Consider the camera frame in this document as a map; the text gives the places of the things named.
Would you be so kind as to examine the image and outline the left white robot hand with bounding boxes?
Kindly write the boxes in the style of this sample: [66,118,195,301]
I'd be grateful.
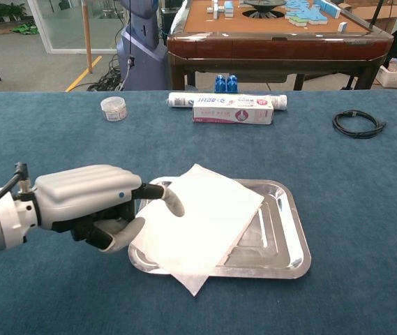
[32,164,186,253]

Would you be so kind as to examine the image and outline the black coiled cable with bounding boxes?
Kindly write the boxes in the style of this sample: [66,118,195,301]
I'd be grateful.
[332,110,387,140]

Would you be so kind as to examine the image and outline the thin black pole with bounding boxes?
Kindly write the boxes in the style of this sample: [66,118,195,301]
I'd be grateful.
[370,0,384,32]

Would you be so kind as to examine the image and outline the blue felt table cloth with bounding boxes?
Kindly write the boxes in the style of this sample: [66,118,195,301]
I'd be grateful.
[0,89,397,335]

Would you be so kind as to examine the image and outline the wooden pole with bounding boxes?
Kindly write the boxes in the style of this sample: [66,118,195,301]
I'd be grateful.
[81,0,93,74]

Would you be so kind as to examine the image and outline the white paper sheet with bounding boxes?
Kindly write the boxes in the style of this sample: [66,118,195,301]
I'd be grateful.
[134,163,265,297]

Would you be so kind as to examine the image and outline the clear round toothpick jar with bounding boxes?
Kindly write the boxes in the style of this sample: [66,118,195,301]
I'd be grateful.
[100,96,128,123]

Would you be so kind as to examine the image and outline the white toothpaste box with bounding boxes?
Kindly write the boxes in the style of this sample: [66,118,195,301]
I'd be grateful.
[192,96,275,125]

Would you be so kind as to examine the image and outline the blue bottle pack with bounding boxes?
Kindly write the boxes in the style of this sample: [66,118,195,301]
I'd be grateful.
[214,73,239,94]

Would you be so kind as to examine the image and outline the green leafy pile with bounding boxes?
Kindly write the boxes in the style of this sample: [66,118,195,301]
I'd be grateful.
[13,21,40,36]

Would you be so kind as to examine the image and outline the brown mahjong table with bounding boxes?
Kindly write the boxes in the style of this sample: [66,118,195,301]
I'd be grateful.
[166,0,394,91]

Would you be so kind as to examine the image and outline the white glass partition frame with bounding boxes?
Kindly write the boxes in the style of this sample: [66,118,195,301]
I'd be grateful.
[27,0,122,55]

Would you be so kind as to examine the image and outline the black cabinet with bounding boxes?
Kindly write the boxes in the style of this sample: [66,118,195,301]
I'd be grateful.
[159,6,185,36]

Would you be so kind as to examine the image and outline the shiny metal tray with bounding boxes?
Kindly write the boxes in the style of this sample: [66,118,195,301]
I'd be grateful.
[128,177,313,280]

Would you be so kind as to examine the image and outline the tangled black floor cables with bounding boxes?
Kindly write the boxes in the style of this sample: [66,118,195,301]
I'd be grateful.
[86,54,126,92]

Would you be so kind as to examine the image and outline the blue mahjong tile row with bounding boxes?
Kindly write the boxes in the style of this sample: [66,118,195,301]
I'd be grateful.
[315,0,342,19]

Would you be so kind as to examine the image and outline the cardboard box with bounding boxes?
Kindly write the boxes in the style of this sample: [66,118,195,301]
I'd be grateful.
[343,0,397,27]

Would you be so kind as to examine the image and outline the white rolled bag tube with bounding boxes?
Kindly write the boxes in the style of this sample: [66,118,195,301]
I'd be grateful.
[165,91,288,111]

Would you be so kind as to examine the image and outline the blue mahjong tile pile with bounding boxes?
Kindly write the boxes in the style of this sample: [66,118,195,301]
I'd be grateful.
[284,0,328,27]

